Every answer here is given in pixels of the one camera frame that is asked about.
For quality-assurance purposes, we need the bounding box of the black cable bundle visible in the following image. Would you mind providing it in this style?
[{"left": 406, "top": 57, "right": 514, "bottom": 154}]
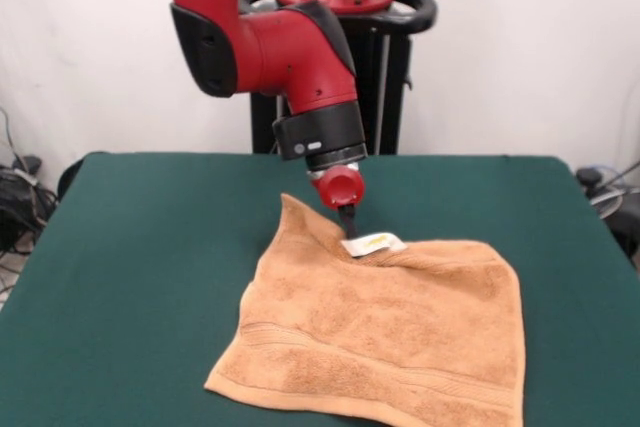
[{"left": 0, "top": 106, "right": 60, "bottom": 298}]

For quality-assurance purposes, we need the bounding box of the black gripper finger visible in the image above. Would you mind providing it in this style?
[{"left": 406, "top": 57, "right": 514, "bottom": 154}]
[{"left": 338, "top": 203, "right": 361, "bottom": 242}]

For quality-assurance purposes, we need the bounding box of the black grey floor equipment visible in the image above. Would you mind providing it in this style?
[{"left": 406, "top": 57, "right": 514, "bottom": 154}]
[{"left": 574, "top": 160, "right": 640, "bottom": 271}]

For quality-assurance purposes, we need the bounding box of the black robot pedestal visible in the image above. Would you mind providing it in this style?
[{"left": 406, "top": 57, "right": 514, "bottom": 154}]
[{"left": 238, "top": 0, "right": 439, "bottom": 155}]

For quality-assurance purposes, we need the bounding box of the dark green table cloth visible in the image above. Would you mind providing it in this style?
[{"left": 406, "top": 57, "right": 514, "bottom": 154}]
[{"left": 0, "top": 151, "right": 640, "bottom": 427}]

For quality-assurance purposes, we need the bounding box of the orange terry towel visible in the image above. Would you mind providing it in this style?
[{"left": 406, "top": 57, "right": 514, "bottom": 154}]
[{"left": 203, "top": 191, "right": 526, "bottom": 427}]

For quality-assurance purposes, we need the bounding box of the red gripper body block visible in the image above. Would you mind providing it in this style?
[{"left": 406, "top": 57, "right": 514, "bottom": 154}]
[{"left": 312, "top": 163, "right": 367, "bottom": 210}]

